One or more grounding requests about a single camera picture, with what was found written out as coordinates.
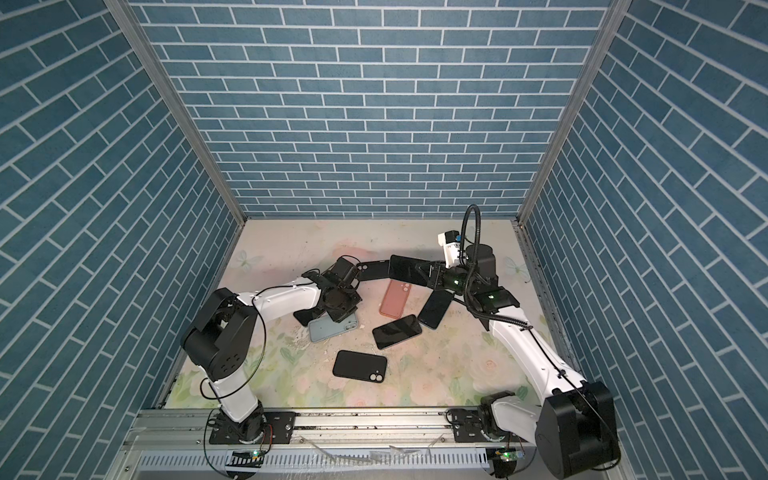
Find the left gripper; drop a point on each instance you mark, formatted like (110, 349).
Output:
(340, 315)

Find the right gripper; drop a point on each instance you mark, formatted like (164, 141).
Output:
(436, 278)

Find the light blue phone case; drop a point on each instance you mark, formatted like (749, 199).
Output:
(325, 327)

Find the black phone case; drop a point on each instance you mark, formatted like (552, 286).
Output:
(360, 366)
(400, 268)

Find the purple-edged black phone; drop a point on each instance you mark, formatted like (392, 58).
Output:
(305, 316)

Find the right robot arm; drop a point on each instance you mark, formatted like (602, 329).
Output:
(574, 427)

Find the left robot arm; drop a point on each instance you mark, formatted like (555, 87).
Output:
(220, 335)

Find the pink phone case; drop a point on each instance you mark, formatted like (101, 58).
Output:
(395, 299)

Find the black phone lower centre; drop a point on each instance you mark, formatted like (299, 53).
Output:
(396, 331)

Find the blue-edged black phone right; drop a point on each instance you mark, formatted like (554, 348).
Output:
(435, 308)

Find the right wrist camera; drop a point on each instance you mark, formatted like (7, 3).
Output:
(450, 242)

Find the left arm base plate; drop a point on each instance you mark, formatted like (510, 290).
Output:
(270, 427)

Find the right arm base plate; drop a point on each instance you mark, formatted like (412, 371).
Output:
(475, 425)

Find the aluminium front rail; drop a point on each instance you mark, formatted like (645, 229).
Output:
(406, 427)

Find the white slotted cable duct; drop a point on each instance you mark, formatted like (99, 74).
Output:
(312, 460)

